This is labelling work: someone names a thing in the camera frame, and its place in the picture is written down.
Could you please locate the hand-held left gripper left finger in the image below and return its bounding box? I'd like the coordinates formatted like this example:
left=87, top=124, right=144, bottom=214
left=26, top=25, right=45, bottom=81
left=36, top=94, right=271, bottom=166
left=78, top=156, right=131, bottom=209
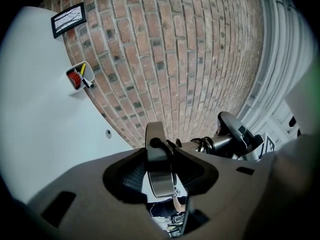
left=14, top=147, right=173, bottom=240

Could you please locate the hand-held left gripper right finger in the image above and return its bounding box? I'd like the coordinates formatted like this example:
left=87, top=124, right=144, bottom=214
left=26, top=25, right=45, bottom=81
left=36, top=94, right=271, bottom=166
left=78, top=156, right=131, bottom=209
left=173, top=133, right=318, bottom=240

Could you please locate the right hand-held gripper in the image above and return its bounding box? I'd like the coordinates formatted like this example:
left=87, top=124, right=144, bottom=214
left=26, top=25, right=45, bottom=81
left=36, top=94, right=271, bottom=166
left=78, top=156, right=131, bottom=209
left=216, top=111, right=276, bottom=160

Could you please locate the white desk with drawers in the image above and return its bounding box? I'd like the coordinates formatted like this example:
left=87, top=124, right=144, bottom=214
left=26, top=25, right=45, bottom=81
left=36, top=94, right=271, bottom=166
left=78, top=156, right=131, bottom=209
left=0, top=5, right=151, bottom=205

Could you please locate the white organizer box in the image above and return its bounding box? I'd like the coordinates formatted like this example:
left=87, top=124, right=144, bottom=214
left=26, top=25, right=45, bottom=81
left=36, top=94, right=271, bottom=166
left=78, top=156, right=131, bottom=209
left=65, top=61, right=96, bottom=99

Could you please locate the black marker pen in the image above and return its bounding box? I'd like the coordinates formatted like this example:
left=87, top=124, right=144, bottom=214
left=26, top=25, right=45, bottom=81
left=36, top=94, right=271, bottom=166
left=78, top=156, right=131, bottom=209
left=77, top=71, right=95, bottom=90

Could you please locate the red tape roll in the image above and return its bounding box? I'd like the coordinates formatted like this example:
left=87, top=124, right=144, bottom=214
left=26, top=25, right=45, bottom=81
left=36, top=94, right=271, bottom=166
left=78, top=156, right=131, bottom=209
left=66, top=71, right=82, bottom=89

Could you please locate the black picture frame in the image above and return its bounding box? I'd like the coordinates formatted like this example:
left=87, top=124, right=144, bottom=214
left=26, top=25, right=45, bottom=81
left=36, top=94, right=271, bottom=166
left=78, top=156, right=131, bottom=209
left=50, top=1, right=88, bottom=40

